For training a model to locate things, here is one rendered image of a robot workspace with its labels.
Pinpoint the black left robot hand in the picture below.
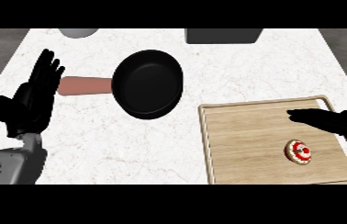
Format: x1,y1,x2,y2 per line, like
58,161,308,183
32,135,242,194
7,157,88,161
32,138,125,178
0,49,66,140

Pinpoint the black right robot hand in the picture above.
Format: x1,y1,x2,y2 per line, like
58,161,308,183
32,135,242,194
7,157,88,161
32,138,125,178
286,108,347,138

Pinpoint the red and white cupcake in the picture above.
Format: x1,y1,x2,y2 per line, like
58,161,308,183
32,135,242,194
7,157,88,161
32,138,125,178
283,139,312,166

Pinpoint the pale wooden tray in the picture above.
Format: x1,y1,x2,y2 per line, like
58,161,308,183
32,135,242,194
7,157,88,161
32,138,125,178
196,95,347,185

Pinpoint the pale grey round object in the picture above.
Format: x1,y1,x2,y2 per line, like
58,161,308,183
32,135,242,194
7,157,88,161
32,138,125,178
57,28,100,39

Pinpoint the dark grey box appliance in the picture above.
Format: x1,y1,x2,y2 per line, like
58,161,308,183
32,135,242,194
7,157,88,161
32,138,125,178
184,28,264,45

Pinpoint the black pan with brown handle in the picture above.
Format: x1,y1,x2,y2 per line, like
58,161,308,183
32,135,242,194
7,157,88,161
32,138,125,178
57,49,185,120

